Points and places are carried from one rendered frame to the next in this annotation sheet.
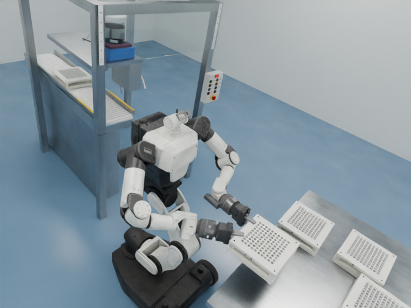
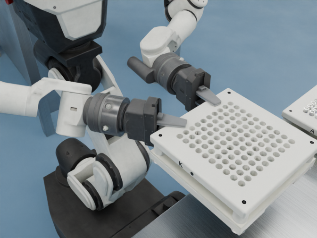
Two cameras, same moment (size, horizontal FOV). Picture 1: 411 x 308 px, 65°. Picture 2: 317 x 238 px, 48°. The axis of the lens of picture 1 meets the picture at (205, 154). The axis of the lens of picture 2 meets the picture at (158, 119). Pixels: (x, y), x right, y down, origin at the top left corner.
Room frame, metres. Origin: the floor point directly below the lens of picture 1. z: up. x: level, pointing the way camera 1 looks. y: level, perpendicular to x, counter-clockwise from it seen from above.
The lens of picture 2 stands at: (0.48, -0.35, 1.53)
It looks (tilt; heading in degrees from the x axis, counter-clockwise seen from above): 42 degrees down; 16
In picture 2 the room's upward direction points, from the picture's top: straight up
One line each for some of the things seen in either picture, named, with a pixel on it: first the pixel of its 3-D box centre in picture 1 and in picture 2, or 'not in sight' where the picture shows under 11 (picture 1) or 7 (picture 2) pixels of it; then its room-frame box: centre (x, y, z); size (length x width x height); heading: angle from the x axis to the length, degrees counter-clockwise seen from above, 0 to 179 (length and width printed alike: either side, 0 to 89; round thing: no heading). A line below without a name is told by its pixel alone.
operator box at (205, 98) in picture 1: (211, 87); not in sight; (2.59, 0.07, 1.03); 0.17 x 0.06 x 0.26; 142
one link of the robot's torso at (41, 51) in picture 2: (155, 183); (65, 56); (1.39, 0.25, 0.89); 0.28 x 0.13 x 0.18; 58
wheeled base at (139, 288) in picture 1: (158, 266); (104, 198); (1.34, 0.16, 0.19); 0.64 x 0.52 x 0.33; 58
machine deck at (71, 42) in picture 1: (93, 48); not in sight; (2.16, 0.92, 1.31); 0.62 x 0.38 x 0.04; 52
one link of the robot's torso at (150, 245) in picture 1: (155, 255); (97, 181); (1.35, 0.19, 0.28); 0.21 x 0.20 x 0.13; 58
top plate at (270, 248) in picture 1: (265, 242); (234, 142); (1.01, -0.36, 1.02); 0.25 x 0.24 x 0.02; 148
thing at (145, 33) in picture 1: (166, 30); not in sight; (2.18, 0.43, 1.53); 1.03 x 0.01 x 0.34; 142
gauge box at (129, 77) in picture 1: (126, 71); not in sight; (2.14, 0.68, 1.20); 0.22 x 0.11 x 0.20; 52
